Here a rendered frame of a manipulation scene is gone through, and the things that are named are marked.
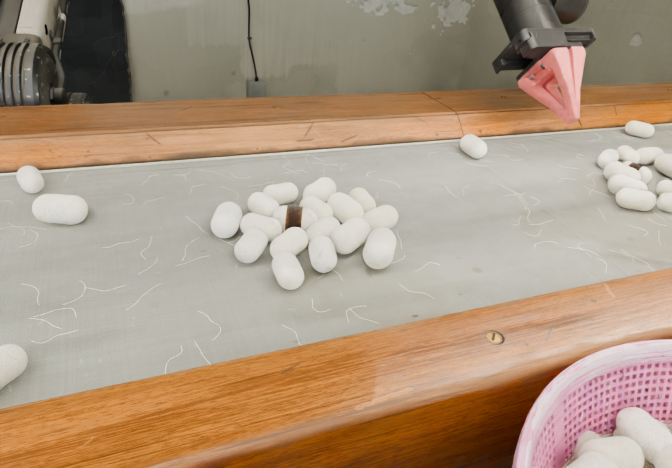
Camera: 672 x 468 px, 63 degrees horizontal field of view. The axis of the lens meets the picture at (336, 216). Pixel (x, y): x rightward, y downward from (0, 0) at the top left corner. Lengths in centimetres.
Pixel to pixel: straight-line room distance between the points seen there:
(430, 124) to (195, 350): 42
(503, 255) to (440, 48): 254
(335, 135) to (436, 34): 234
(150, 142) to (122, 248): 17
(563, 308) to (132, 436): 24
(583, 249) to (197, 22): 215
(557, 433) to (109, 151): 43
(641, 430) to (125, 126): 48
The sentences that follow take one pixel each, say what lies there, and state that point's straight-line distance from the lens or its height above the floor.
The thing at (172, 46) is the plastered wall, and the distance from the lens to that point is 248.
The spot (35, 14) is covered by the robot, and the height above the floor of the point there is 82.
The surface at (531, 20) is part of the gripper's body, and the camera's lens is 69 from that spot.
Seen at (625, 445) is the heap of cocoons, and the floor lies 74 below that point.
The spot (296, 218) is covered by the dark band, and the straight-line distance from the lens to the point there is 42.
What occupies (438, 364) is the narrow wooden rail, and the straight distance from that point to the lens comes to 29.
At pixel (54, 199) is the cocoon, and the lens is 45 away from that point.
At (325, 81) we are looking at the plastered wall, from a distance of 269.
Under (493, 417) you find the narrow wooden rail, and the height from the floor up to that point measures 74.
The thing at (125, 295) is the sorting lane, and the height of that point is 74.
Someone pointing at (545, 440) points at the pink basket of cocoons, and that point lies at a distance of 29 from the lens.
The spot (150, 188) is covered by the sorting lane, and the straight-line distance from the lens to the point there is 50.
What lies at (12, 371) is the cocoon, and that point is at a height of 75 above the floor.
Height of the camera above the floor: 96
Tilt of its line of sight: 28 degrees down
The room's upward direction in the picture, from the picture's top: 5 degrees clockwise
